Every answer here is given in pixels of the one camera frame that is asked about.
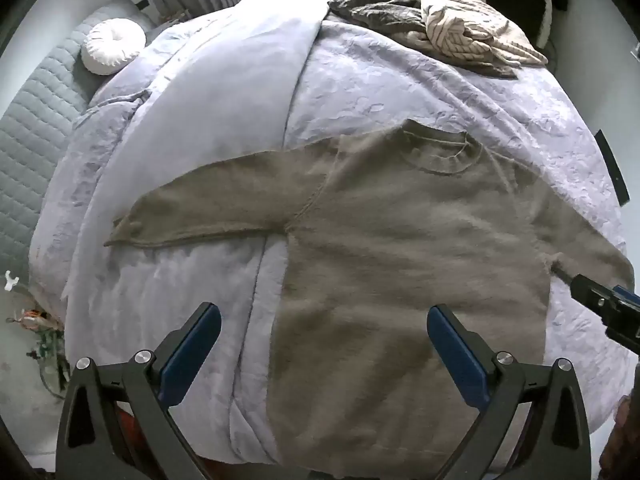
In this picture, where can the taupe knit sweater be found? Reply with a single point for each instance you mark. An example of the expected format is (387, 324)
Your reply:
(400, 260)

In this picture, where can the artificial flower bouquet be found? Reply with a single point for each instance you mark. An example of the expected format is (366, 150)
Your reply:
(47, 340)

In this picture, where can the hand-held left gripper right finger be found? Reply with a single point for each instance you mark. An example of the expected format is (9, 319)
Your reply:
(457, 355)

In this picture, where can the smooth lavender duvet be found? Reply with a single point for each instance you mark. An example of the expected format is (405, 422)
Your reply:
(225, 85)

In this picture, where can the black hanging cloth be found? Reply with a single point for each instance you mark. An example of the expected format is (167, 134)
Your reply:
(510, 0)

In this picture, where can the textured lavender bedspread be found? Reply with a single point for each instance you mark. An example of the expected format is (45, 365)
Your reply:
(400, 85)

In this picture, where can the white round pillow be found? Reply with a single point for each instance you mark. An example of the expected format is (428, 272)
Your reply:
(112, 45)

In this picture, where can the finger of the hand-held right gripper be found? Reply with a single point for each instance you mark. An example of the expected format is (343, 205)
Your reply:
(592, 297)

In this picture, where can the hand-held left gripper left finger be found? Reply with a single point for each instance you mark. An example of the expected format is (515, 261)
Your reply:
(192, 345)

